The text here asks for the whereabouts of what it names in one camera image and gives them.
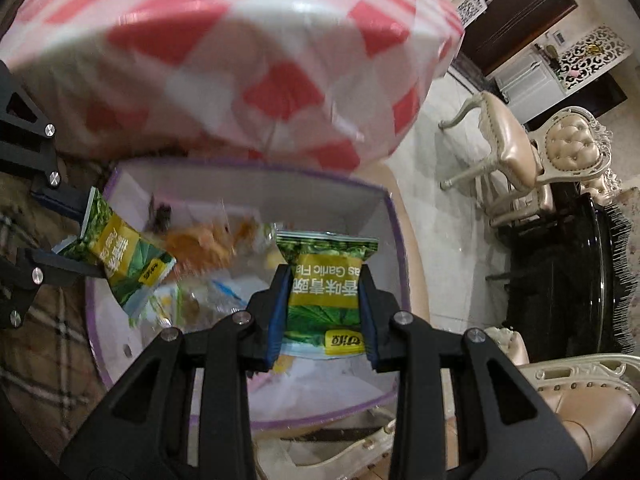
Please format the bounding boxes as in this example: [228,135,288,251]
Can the small white lattice screen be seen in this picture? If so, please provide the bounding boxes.
[456,0,490,28]

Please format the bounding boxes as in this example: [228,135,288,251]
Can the clear nut snack packet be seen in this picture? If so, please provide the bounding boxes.
[175,280,251,333]

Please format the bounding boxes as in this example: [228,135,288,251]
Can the dark brown door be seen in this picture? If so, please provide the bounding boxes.
[470,0,580,63]

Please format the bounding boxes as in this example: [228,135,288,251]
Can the brown plaid cloth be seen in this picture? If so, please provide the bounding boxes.
[0,160,118,466]

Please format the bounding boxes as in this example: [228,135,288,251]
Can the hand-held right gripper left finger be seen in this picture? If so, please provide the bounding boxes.
[60,264,294,480]

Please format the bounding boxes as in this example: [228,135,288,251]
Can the red checkered tablecloth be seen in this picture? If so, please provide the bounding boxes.
[0,0,466,173]

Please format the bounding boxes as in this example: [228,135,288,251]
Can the fringed piano cover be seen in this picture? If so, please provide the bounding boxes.
[595,160,640,356]

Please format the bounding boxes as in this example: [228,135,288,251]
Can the dark candy packet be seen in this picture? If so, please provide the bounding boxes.
[149,199,175,235]

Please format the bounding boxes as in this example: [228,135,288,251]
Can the low white cabinet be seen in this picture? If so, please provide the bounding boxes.
[492,50,566,123]

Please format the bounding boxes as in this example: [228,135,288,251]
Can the large white lattice panel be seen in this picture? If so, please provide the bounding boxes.
[555,25,632,93]

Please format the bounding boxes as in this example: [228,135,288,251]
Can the beige tufted dining chair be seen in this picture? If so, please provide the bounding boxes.
[439,91,615,193]

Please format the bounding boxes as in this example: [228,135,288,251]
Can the white box with lilac rim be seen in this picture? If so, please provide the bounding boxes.
[84,157,413,431]

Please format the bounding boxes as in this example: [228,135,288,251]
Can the blurry orange snack packet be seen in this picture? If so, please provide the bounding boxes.
[165,215,261,271]

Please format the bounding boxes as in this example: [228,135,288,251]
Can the green snack packet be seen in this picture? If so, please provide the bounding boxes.
[275,230,380,358]
[52,187,177,328]

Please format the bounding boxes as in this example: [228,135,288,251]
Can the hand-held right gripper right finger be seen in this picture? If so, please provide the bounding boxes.
[357,263,590,480]

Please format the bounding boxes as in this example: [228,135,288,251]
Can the black piano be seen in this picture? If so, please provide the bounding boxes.
[485,180,640,363]

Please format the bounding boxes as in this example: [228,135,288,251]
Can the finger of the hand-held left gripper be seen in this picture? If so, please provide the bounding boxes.
[0,247,108,331]
[0,60,96,221]

